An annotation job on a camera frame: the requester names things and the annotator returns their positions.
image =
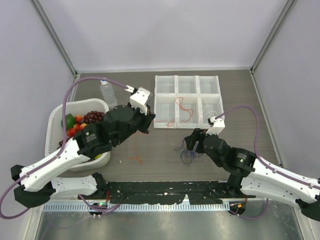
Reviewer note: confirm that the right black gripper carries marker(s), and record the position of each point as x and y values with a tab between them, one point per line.
196	135

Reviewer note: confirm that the clear plastic water bottle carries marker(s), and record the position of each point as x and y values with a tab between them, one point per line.
108	94

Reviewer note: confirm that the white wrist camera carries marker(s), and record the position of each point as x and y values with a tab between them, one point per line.
216	126
140	98

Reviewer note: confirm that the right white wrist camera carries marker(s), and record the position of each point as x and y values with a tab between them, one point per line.
216	126

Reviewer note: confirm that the white slotted cable duct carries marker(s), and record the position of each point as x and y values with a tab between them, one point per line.
183	207

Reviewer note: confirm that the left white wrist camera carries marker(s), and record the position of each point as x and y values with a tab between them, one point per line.
140	98

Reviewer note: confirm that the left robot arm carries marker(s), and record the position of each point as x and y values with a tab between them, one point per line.
40	181

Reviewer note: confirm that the green lime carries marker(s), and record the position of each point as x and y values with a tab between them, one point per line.
69	121

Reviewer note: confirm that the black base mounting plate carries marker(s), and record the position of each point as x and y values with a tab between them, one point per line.
166	192

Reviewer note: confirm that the purple grape bunch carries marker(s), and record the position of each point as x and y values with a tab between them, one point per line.
91	117

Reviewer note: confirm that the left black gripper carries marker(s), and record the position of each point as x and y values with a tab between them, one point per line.
150	116

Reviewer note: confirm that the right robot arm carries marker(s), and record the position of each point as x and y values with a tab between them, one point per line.
251	175

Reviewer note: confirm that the white six-compartment organizer tray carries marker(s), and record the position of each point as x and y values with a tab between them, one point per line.
186	102

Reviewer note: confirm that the white fruit basket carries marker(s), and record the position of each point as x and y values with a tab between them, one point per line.
55	132

